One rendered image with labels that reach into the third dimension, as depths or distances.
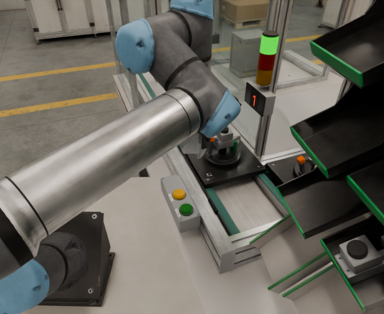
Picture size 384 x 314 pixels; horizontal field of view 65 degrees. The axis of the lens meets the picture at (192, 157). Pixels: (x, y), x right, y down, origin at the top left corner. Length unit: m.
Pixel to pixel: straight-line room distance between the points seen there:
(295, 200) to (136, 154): 0.43
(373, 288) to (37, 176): 0.53
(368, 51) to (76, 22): 5.61
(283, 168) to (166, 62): 0.76
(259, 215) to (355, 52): 0.65
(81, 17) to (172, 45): 5.47
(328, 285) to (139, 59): 0.60
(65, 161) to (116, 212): 0.80
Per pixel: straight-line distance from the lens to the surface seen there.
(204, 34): 0.57
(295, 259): 0.80
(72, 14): 5.92
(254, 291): 0.95
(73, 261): 0.84
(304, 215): 0.68
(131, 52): 0.49
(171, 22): 0.53
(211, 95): 0.45
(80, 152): 0.35
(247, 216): 1.03
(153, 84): 1.84
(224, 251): 0.88
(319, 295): 0.78
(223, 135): 1.07
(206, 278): 0.95
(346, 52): 0.54
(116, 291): 0.95
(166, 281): 0.95
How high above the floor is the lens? 1.68
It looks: 38 degrees down
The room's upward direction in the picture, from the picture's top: straight up
